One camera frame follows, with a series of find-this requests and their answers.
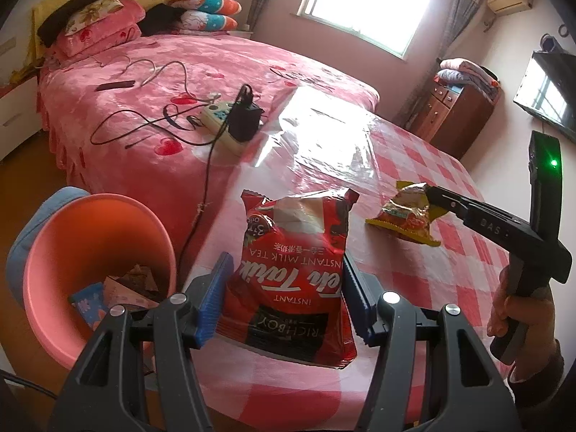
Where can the wall television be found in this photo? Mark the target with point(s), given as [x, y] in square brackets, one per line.
[549, 94]

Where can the dark clothes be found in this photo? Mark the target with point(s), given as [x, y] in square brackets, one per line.
[162, 20]
[58, 20]

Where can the stack of folded blankets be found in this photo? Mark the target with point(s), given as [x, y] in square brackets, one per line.
[468, 76]

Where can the white bedside cabinet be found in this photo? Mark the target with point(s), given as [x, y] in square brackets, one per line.
[18, 117]

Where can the floral pillow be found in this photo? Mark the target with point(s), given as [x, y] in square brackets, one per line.
[92, 15]

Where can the window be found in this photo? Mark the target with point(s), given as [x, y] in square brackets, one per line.
[369, 4]

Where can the pink folded pillow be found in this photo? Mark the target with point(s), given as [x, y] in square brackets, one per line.
[103, 36]

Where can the yellow red snack packet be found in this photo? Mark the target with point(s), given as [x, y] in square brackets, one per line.
[405, 216]

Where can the blue floral packet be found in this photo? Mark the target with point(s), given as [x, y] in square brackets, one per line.
[87, 306]

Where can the white power strip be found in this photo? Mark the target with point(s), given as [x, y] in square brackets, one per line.
[216, 119]

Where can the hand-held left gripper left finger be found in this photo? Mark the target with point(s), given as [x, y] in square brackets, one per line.
[216, 297]

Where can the pink plastic bin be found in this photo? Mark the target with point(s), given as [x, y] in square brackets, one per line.
[90, 234]

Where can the brown wrapper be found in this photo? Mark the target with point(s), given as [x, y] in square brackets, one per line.
[139, 276]

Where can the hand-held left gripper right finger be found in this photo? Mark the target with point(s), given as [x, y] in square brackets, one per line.
[357, 306]

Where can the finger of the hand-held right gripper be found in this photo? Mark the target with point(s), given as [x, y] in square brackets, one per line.
[490, 222]

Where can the brown wooden cabinet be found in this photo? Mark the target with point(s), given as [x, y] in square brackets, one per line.
[459, 121]

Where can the person's right forearm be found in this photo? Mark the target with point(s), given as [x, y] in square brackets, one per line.
[540, 391]

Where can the black power adapter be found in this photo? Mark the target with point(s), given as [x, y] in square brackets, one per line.
[245, 119]

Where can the red milk tea bag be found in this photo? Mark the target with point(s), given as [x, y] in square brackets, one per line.
[288, 288]

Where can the pink packet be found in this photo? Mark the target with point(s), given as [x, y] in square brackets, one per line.
[126, 294]

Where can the blue round stool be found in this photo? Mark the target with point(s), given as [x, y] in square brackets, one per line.
[31, 220]

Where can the bed with pink cover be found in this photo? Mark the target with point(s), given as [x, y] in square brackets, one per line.
[135, 112]

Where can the person's right hand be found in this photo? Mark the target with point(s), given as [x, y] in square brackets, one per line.
[537, 324]

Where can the small white nightstand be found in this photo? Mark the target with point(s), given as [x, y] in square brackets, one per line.
[240, 33]

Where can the cartoon print bolster pillow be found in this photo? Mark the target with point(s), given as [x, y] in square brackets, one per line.
[211, 2]
[211, 21]

